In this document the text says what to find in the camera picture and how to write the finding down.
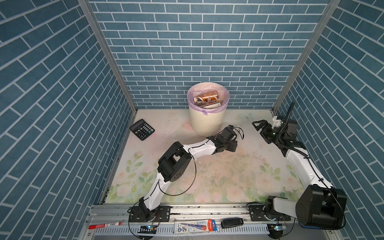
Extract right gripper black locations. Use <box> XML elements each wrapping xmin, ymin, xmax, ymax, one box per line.
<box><xmin>253</xmin><ymin>119</ymin><xmax>284</xmax><ymax>145</ymax></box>

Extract frosted clear square bottle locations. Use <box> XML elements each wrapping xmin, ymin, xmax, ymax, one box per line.
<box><xmin>203</xmin><ymin>102</ymin><xmax>222</xmax><ymax>109</ymax></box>

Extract brown coffee bottle upright-lying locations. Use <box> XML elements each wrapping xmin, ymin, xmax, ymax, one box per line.
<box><xmin>193</xmin><ymin>91</ymin><xmax>219</xmax><ymax>103</ymax></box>

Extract brown coffee bottle sideways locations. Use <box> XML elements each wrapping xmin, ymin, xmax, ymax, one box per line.
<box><xmin>196</xmin><ymin>101</ymin><xmax>216</xmax><ymax>108</ymax></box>

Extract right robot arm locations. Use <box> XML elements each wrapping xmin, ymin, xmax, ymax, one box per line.
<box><xmin>252</xmin><ymin>102</ymin><xmax>347</xmax><ymax>231</ymax></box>

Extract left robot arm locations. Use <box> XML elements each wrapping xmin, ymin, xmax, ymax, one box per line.
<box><xmin>130</xmin><ymin>125</ymin><xmax>240</xmax><ymax>222</ymax></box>

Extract white ribbed trash bin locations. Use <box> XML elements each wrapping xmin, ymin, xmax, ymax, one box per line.
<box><xmin>189</xmin><ymin>109</ymin><xmax>225</xmax><ymax>137</ymax></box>

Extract purple plastic bin liner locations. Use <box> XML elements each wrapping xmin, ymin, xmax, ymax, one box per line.
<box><xmin>187</xmin><ymin>82</ymin><xmax>230</xmax><ymax>115</ymax></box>

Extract black stapler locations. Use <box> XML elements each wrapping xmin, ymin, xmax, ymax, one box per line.
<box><xmin>221</xmin><ymin>218</ymin><xmax>244</xmax><ymax>229</ymax></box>

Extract black desk calculator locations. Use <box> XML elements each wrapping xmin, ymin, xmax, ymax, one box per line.
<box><xmin>130</xmin><ymin>119</ymin><xmax>155</xmax><ymax>141</ymax></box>

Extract packaged toothbrush box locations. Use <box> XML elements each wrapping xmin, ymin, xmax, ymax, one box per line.
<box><xmin>174</xmin><ymin>219</ymin><xmax>218</xmax><ymax>234</ymax></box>

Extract red marker pen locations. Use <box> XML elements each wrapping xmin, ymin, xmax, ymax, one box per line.
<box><xmin>88</xmin><ymin>222</ymin><xmax>122</xmax><ymax>230</ymax></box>

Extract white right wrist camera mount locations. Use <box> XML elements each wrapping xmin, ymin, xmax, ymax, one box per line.
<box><xmin>272</xmin><ymin>116</ymin><xmax>284</xmax><ymax>129</ymax></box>

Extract aluminium rail frame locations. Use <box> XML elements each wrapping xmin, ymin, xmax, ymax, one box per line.
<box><xmin>79</xmin><ymin>203</ymin><xmax>343</xmax><ymax>240</ymax></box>

